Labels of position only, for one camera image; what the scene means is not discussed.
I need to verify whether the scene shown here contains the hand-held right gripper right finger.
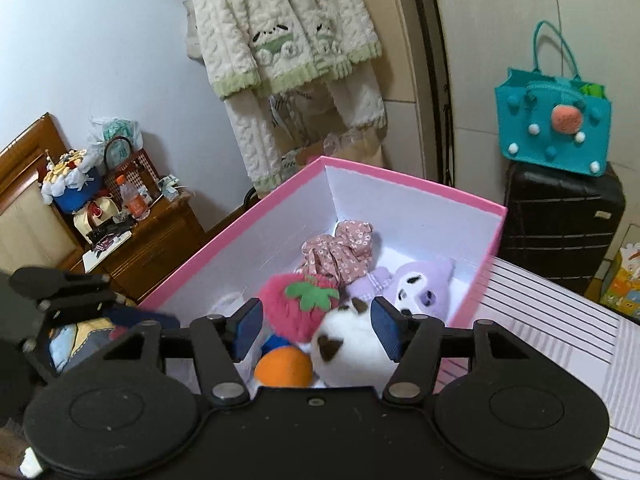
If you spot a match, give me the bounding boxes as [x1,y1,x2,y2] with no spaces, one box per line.
[370,296,531,404]

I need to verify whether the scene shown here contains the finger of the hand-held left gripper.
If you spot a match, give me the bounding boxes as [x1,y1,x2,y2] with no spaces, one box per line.
[9,266,182,333]
[20,310,66,387]

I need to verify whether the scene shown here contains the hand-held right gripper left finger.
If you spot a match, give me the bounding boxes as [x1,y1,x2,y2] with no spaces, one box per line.
[102,297,265,406]

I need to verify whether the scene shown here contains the pink strawberry plush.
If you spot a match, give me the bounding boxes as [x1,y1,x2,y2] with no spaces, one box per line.
[257,272,342,346]

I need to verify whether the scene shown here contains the white round plush toy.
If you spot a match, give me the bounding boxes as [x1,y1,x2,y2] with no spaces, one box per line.
[310,297,401,388]

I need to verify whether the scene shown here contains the orange ball plush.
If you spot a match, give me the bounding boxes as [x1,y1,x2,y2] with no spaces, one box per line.
[254,347,313,387]

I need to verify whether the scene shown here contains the purple plush toy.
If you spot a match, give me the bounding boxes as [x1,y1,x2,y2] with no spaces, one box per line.
[347,256,457,323]

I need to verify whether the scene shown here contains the pink floral scrunchie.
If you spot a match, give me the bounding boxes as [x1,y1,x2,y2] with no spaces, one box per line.
[301,220,377,288]

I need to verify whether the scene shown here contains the pink cardboard box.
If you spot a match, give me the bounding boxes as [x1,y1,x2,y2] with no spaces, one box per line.
[137,156,508,391]

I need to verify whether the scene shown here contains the printed bedding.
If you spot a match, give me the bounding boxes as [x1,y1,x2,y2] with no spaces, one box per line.
[47,317,133,376]

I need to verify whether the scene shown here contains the white notebook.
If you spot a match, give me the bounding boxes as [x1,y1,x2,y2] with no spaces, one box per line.
[82,235,131,273]

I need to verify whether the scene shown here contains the wooden nightstand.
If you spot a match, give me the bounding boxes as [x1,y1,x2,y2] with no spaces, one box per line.
[82,192,206,303]

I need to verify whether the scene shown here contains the cream gift box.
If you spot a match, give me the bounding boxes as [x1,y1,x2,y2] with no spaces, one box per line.
[74,197,126,246]

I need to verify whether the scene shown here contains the orange drink bottle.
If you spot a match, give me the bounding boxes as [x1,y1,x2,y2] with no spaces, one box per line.
[116,175,147,220]

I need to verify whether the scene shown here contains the small pale green trinket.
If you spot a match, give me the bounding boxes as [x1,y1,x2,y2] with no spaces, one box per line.
[160,175,188,201]

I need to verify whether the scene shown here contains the blue white flower bouquet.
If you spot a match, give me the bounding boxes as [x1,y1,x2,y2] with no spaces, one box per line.
[40,149,103,213]

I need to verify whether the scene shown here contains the striped tablecloth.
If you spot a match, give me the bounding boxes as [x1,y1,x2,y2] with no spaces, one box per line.
[435,255,640,480]

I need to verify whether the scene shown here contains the wooden bed headboard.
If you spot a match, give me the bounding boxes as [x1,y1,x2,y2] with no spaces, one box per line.
[0,112,86,273]

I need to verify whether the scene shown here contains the green printed tissue pack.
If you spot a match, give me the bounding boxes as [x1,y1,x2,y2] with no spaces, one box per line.
[89,116,143,158]

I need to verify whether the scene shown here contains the black suitcase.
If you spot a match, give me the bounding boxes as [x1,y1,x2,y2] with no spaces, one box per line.
[500,160,627,296]

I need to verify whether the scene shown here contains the colourful cartoon box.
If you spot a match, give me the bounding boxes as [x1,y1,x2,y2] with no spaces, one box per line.
[600,242,640,318]

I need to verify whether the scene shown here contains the teal felt handbag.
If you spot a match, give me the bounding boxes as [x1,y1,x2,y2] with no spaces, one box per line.
[495,20,613,177]

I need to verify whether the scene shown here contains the cream fleece pajama top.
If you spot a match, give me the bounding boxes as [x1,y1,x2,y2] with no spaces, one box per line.
[182,0,383,100]

